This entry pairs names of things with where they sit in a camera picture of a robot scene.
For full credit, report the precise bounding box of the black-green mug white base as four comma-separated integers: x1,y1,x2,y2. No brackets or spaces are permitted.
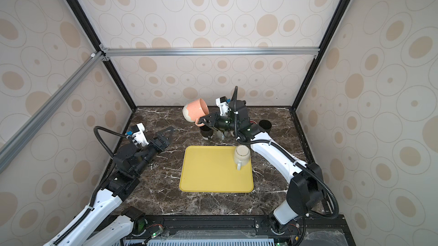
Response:
200,125,214,141

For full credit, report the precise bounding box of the peach mug cream base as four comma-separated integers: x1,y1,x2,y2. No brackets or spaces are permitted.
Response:
182,98,209,127

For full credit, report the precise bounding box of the black mug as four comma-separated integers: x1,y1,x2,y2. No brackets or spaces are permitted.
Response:
258,119,273,134

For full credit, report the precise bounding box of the grey mug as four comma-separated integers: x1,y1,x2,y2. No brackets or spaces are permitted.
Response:
216,131,225,141

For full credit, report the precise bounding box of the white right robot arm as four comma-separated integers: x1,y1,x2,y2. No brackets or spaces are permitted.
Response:
195,99,339,228

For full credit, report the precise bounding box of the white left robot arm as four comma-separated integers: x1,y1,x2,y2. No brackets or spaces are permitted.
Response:
47,123,175,246

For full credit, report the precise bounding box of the speckled beige mug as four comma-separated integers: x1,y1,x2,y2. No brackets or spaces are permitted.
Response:
233,145,250,171

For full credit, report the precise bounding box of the yellow plastic tray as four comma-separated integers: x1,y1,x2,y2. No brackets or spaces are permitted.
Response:
179,146,254,193

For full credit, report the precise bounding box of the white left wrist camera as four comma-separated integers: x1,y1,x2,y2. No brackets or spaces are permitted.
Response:
125,123,148,149

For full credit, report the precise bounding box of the horizontal aluminium rail back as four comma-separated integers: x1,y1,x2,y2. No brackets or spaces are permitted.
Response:
103,47,319,57

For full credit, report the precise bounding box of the diagonal aluminium rail left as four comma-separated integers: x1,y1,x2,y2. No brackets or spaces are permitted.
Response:
1,51,104,172

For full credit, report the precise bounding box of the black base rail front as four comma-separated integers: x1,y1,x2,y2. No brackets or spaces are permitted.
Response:
116,215,355,246

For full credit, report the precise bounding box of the black corner frame post right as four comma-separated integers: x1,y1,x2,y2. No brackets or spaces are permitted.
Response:
290,0,351,113

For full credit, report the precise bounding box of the black corner frame post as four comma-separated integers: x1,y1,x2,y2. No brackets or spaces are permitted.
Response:
290,0,351,113
66,0,137,111

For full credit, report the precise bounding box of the black corner frame post left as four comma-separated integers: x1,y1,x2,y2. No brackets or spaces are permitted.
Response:
66,0,137,111

